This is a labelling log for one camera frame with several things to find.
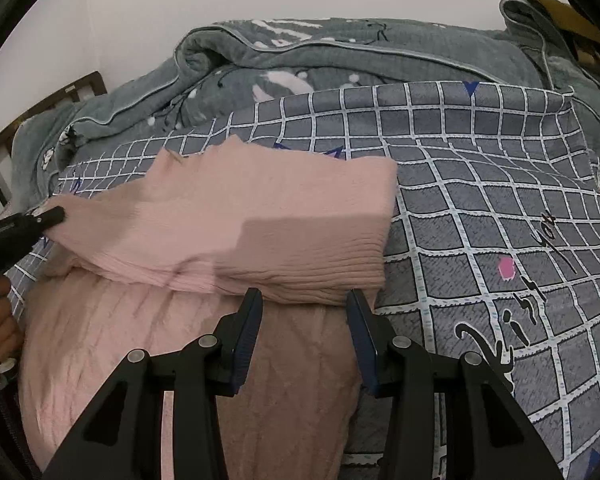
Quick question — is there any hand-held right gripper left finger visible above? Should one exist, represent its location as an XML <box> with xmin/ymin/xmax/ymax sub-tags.
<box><xmin>42</xmin><ymin>287</ymin><xmax>265</xmax><ymax>480</ymax></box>

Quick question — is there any pink knit sweater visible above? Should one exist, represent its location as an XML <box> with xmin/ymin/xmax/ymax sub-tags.
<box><xmin>17</xmin><ymin>141</ymin><xmax>400</xmax><ymax>480</ymax></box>

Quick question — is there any grey checked bedsheet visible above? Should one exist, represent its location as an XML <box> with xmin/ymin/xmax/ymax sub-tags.
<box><xmin>4</xmin><ymin>80</ymin><xmax>600</xmax><ymax>480</ymax></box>

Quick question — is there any dark wooden headboard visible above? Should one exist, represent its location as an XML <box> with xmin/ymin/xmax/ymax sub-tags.
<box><xmin>0</xmin><ymin>71</ymin><xmax>108</xmax><ymax>207</ymax></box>

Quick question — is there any grey-green printed quilt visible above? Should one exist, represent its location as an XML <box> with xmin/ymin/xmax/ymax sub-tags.
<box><xmin>11</xmin><ymin>0</ymin><xmax>600</xmax><ymax>211</ymax></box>

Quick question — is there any brown clothing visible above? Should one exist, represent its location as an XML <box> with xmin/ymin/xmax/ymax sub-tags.
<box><xmin>526</xmin><ymin>0</ymin><xmax>600</xmax><ymax>77</ymax></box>

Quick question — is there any person's left hand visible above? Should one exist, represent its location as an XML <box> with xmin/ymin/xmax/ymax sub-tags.
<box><xmin>0</xmin><ymin>275</ymin><xmax>27</xmax><ymax>367</ymax></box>

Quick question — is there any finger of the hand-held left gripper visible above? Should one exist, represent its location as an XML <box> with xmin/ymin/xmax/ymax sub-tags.
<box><xmin>26</xmin><ymin>207</ymin><xmax>66</xmax><ymax>235</ymax></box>

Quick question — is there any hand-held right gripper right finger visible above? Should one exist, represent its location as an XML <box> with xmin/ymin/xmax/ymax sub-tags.
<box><xmin>346</xmin><ymin>288</ymin><xmax>566</xmax><ymax>480</ymax></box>

